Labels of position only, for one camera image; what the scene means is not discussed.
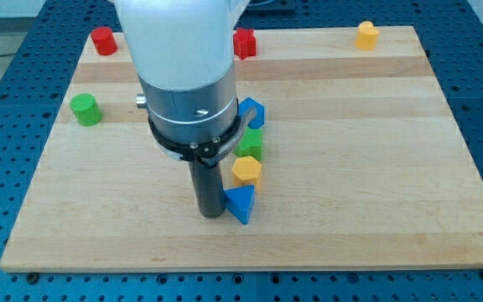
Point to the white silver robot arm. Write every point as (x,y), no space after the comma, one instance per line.
(182,51)

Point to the green star block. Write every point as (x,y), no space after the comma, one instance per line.
(251,144)

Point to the yellow hexagon block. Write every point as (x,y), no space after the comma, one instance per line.
(247,171)

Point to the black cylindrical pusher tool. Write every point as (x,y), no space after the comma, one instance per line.
(209,191)

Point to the blue triangle block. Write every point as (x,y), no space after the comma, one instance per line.
(240,201)

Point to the red star block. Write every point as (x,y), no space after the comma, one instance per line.
(244,43)

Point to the wooden board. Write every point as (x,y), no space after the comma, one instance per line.
(364,168)

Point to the green cylinder block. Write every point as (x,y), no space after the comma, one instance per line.
(85,109)

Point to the yellow cylinder block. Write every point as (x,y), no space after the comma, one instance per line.
(367,36)

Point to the red cylinder block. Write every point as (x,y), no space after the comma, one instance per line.
(104,41)

